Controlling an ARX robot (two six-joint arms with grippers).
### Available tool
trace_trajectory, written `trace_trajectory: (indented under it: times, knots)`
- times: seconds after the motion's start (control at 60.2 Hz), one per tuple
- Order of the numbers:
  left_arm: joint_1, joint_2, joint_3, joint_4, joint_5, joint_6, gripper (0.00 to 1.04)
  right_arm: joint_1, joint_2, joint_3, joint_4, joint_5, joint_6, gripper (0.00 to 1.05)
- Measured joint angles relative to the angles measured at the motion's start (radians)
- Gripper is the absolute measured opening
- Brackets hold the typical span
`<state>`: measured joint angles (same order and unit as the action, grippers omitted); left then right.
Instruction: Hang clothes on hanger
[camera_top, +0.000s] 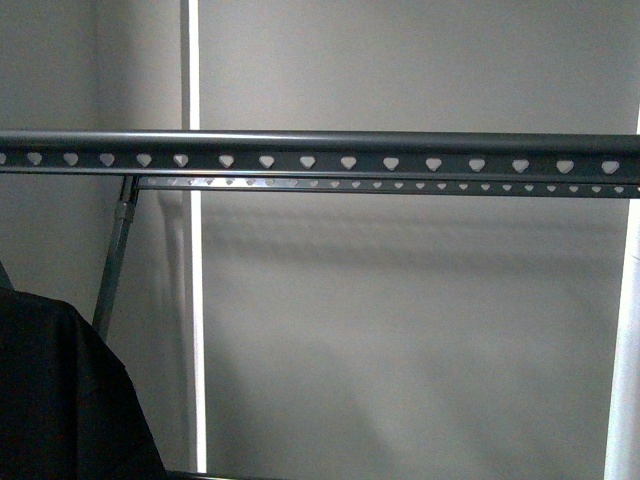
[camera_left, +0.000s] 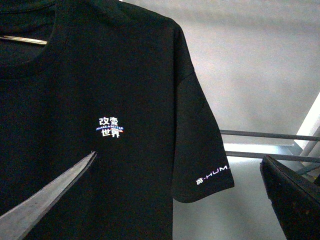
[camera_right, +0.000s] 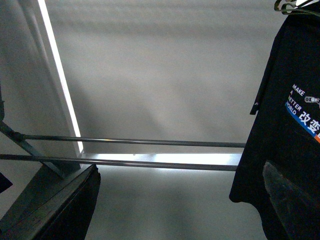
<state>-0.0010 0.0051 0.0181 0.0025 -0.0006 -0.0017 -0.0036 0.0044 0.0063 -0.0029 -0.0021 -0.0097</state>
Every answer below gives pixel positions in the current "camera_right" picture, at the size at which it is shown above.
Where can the dark object at left edge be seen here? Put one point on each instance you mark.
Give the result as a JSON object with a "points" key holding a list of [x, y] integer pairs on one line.
{"points": [[5, 183]]}

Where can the upper metal rack rail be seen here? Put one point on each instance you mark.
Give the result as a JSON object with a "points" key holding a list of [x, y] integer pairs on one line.
{"points": [[21, 137]]}

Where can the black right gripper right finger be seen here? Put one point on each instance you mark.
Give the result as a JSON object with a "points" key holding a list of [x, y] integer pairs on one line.
{"points": [[298, 209]]}

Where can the black printed t-shirt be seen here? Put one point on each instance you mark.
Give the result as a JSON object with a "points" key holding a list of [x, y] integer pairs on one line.
{"points": [[286, 129]]}

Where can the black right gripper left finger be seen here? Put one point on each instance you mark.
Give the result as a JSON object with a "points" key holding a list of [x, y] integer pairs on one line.
{"points": [[53, 208]]}

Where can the white ceiling light strip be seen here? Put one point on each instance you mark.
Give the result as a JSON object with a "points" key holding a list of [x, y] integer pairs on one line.
{"points": [[60, 83]]}

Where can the lower metal rack rail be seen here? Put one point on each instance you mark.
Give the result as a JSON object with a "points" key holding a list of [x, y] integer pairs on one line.
{"points": [[121, 163]]}

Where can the metal rack rail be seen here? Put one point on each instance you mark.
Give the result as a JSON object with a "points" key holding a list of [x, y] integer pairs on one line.
{"points": [[121, 163], [21, 137]]}

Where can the grey metal clothes hanger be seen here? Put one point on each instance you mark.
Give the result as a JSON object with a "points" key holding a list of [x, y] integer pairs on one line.
{"points": [[295, 7]]}

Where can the grey rack side bracket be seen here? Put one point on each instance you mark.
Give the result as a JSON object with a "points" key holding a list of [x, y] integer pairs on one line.
{"points": [[30, 150]]}

